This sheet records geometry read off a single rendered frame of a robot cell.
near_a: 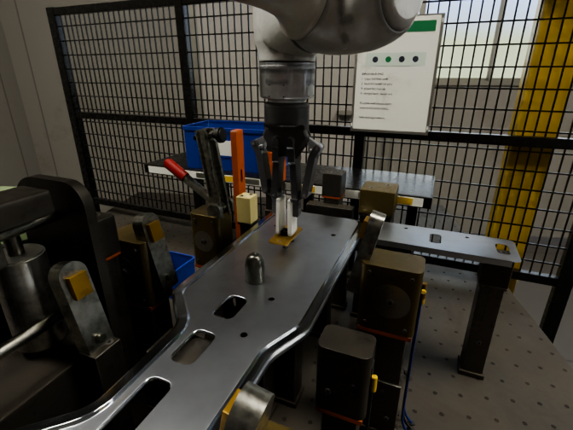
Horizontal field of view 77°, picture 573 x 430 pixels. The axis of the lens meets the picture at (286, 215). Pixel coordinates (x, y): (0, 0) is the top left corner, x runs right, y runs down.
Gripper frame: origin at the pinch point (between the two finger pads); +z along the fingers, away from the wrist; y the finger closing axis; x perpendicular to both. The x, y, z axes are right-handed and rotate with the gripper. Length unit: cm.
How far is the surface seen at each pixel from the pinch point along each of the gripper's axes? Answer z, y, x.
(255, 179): 4.2, -23.3, 32.1
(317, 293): 6.8, 10.4, -12.5
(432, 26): -36, 18, 54
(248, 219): 5.0, -11.4, 6.0
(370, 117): -12, 4, 54
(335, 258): 6.6, 10.0, -1.0
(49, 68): -28, -277, 159
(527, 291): 106, 92, 185
